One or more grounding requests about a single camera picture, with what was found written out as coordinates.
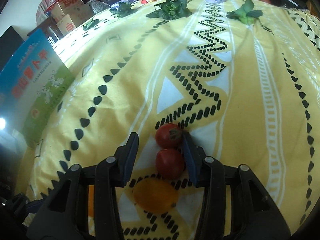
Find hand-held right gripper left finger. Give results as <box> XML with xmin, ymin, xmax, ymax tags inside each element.
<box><xmin>26</xmin><ymin>132</ymin><xmax>139</xmax><ymax>240</ymax></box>

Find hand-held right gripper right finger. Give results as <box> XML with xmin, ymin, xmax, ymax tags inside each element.
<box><xmin>182</xmin><ymin>132</ymin><xmax>292</xmax><ymax>240</ymax></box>

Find yellow patterned blanket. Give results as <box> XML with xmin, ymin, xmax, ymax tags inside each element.
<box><xmin>15</xmin><ymin>0</ymin><xmax>320</xmax><ymax>240</ymax></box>

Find green bok choy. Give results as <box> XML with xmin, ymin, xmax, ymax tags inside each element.
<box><xmin>109</xmin><ymin>1</ymin><xmax>137</xmax><ymax>18</ymax></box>
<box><xmin>82</xmin><ymin>19</ymin><xmax>99</xmax><ymax>30</ymax></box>
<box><xmin>146</xmin><ymin>0</ymin><xmax>192</xmax><ymax>20</ymax></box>
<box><xmin>226</xmin><ymin>0</ymin><xmax>263</xmax><ymax>25</ymax></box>

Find small cardboard box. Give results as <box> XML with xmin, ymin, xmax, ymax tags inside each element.
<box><xmin>56</xmin><ymin>14</ymin><xmax>83</xmax><ymax>37</ymax></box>

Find black box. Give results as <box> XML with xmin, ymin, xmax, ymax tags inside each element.
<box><xmin>0</xmin><ymin>26</ymin><xmax>25</xmax><ymax>64</ymax></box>

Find large cardboard box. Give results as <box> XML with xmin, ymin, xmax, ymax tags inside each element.
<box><xmin>51</xmin><ymin>0</ymin><xmax>94</xmax><ymax>24</ymax></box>

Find blue and green carton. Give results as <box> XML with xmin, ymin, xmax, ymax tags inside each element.
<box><xmin>0</xmin><ymin>28</ymin><xmax>75</xmax><ymax>147</ymax></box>

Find orange with stem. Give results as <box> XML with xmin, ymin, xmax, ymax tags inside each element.
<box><xmin>132</xmin><ymin>179</ymin><xmax>179</xmax><ymax>214</ymax></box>

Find red tomato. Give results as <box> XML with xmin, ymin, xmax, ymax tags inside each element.
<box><xmin>155</xmin><ymin>148</ymin><xmax>186</xmax><ymax>180</ymax></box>
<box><xmin>155</xmin><ymin>123</ymin><xmax>184</xmax><ymax>149</ymax></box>

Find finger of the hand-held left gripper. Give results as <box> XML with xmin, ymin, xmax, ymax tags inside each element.
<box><xmin>5</xmin><ymin>194</ymin><xmax>42</xmax><ymax>215</ymax></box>

